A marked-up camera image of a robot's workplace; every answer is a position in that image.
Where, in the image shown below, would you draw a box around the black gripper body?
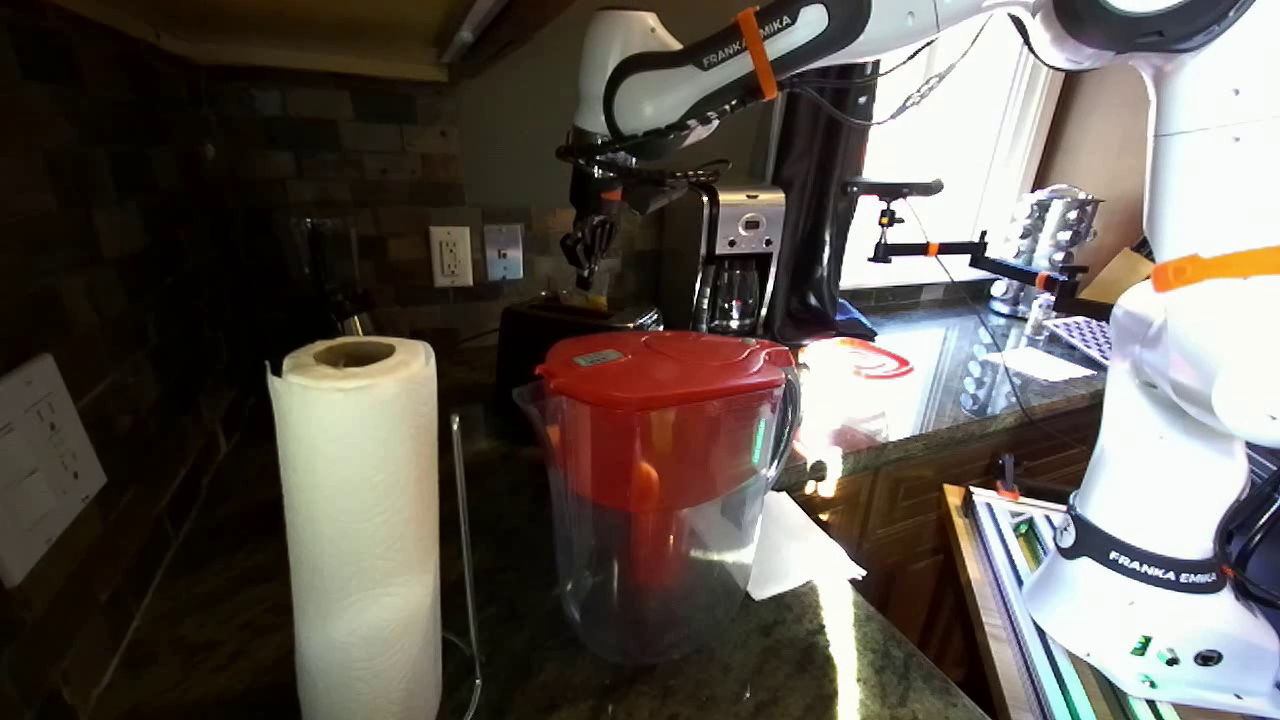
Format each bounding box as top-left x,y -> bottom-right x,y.
565,173 -> 629,255

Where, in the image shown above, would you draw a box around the black and silver coffee maker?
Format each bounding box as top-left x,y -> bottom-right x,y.
657,180 -> 793,342

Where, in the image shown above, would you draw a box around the clear pitcher with red lid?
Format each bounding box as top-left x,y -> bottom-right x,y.
512,327 -> 802,669

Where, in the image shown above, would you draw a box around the black tall panel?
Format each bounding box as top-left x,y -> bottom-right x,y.
774,63 -> 878,338

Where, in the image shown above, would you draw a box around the metal paper towel holder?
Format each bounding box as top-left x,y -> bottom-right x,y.
444,410 -> 493,720

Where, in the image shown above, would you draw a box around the wooden upper cabinet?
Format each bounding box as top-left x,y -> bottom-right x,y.
50,0 -> 576,90

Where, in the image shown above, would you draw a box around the white paper towel roll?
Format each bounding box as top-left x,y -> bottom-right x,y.
264,334 -> 449,720

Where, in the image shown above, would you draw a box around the white paper sheet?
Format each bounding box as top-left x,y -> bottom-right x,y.
737,489 -> 873,603

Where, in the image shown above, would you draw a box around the wooden base cabinet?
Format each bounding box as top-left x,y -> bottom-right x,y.
797,405 -> 1111,696

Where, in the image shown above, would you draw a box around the striped paper pad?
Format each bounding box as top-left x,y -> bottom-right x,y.
993,313 -> 1116,386

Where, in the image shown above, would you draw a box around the brown cardboard box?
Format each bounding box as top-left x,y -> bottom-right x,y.
1076,246 -> 1161,313

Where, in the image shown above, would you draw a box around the robot mounting table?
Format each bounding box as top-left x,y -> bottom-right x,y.
935,480 -> 1175,720

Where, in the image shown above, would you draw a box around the pale blue wall outlet plate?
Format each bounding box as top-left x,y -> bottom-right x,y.
481,221 -> 531,287

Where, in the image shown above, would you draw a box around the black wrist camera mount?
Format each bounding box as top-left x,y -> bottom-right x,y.
557,133 -> 737,217

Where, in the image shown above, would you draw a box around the white wall switch plate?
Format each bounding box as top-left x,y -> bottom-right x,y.
425,221 -> 481,292

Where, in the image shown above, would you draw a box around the black camera stand orange clamps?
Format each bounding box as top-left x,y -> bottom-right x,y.
845,176 -> 1092,306

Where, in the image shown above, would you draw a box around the white sheet on wall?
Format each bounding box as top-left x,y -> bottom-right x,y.
0,353 -> 112,591

